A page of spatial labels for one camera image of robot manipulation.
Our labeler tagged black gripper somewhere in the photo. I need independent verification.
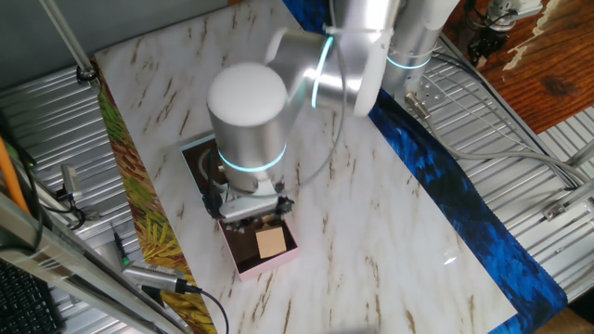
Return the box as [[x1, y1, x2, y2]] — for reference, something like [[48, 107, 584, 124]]
[[221, 197, 296, 234]]

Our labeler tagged large wooden cube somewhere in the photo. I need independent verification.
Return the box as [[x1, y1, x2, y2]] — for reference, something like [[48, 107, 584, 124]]
[[254, 225, 288, 260]]

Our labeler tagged pink cardboard box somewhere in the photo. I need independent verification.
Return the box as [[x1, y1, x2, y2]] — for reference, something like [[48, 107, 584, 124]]
[[216, 215, 301, 283]]

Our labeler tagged light blue cardboard box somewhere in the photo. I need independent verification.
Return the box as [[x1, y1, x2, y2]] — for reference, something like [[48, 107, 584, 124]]
[[179, 134, 220, 196]]

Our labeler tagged white marble pattern sheet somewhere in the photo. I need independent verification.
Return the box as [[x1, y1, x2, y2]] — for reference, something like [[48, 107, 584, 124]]
[[95, 0, 519, 334]]

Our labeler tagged white vented device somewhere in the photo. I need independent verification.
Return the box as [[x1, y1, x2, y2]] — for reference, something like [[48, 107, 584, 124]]
[[120, 259, 187, 295]]

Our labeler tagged yellow green painted cloth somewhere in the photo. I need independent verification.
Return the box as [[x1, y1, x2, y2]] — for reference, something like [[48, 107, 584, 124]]
[[95, 59, 219, 334]]

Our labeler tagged blue painted cloth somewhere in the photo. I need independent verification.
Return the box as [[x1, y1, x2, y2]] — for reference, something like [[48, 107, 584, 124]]
[[282, 0, 570, 334]]

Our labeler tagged orange tube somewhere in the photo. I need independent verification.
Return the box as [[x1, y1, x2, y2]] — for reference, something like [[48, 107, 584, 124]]
[[0, 136, 31, 215]]

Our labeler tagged black keyboard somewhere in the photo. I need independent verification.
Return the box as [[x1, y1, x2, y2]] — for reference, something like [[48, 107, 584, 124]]
[[0, 258, 66, 334]]

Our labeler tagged silver metal pole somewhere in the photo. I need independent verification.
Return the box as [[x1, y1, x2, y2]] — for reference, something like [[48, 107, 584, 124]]
[[38, 0, 99, 80]]

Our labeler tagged black idle gripper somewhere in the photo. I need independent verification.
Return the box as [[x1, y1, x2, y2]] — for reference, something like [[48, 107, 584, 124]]
[[466, 28, 512, 70]]

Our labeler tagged brown wooden table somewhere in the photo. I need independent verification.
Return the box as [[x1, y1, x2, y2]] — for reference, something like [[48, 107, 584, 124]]
[[440, 0, 594, 136]]

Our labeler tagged black round cable holder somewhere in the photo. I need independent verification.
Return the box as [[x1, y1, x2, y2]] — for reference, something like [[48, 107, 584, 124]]
[[202, 190, 225, 221]]

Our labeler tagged black camera cable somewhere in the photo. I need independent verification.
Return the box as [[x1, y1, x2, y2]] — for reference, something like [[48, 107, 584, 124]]
[[183, 282, 232, 334]]

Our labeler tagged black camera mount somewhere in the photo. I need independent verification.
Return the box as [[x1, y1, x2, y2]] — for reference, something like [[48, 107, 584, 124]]
[[138, 283, 167, 308]]

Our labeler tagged green handled screwdriver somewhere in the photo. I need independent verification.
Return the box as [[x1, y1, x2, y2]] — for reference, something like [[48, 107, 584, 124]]
[[112, 230, 132, 267]]

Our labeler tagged thin black cable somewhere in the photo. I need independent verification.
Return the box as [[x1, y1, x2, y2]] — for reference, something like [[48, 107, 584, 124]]
[[44, 188, 89, 233]]

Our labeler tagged grey cable with metal connector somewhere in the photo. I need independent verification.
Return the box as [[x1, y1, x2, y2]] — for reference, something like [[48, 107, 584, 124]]
[[403, 90, 590, 186]]

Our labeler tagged aluminium frame beam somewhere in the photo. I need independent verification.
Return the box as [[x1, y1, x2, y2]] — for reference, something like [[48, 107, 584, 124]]
[[0, 190, 192, 334]]

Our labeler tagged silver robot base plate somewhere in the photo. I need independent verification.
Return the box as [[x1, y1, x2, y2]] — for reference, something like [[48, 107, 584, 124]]
[[394, 73, 447, 113]]

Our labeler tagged black pole foot ring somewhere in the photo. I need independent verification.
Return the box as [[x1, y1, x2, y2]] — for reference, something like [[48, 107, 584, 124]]
[[75, 66, 100, 86]]

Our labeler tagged silver corner bracket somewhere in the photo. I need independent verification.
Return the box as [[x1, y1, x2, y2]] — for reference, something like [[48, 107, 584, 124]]
[[541, 200, 571, 223]]

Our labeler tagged aluminium rail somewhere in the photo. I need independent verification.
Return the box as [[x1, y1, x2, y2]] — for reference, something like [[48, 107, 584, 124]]
[[540, 178, 594, 225]]

